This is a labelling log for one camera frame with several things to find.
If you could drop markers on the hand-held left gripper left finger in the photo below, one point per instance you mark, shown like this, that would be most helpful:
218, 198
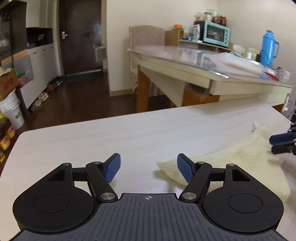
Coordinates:
113, 168

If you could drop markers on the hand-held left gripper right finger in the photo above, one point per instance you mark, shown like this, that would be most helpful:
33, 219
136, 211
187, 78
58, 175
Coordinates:
185, 168

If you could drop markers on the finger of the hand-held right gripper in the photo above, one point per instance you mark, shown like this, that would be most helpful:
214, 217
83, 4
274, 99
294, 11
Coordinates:
278, 138
283, 147

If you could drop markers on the cream towel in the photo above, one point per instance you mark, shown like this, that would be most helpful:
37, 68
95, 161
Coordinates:
242, 157

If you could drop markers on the clear tape roll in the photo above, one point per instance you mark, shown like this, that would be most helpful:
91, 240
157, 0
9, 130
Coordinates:
251, 56

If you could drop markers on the plastic bag with white roll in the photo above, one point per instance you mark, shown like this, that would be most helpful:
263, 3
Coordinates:
233, 63

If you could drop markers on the blue thermos jug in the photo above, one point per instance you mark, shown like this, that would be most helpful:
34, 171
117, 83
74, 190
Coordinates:
268, 49

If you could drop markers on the pale green tissue pack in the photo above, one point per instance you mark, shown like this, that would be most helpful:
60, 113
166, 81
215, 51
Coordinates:
238, 49

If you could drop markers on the beige shoes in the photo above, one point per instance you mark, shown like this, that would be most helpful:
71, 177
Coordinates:
37, 106

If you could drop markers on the white sneakers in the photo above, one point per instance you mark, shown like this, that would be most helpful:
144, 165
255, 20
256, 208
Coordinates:
43, 96

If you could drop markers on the cream glass-topped dining table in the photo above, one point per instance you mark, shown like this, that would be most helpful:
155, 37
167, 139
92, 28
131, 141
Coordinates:
180, 67

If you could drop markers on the brown shoes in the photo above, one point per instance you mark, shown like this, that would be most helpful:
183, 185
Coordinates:
51, 87

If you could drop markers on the black shoes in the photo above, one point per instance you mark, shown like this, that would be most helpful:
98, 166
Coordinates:
58, 81

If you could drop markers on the white plastic bucket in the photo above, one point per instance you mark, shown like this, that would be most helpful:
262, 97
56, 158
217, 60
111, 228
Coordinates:
10, 109

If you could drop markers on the teal toaster oven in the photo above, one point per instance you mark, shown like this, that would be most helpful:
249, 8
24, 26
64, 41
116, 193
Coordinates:
215, 34

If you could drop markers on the pile of colourful clothes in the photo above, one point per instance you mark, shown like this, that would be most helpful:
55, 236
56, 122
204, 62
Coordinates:
25, 78

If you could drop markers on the red preserve jars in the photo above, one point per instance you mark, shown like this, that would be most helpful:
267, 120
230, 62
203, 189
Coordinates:
219, 20

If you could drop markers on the cardboard box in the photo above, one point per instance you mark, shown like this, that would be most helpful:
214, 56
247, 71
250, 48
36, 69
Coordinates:
8, 87

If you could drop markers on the red and white package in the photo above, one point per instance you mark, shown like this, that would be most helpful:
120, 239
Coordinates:
195, 31

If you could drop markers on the pink quilted chair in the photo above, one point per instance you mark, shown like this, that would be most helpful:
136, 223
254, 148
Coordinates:
146, 36

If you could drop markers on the orange-lidded pickle jar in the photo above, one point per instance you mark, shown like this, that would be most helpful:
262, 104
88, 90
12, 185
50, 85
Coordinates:
178, 31

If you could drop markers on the dark brown door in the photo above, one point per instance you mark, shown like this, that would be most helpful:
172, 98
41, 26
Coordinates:
78, 34

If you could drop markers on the clear bag of groceries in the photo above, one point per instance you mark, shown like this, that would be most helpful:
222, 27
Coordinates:
204, 16

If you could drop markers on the straw hat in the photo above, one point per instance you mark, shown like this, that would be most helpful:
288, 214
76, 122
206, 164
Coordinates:
4, 71

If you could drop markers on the white wall-mounted holder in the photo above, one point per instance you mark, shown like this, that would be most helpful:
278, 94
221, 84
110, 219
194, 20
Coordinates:
100, 52

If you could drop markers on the white and dark wall cabinet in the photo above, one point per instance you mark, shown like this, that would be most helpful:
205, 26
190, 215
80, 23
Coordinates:
42, 64

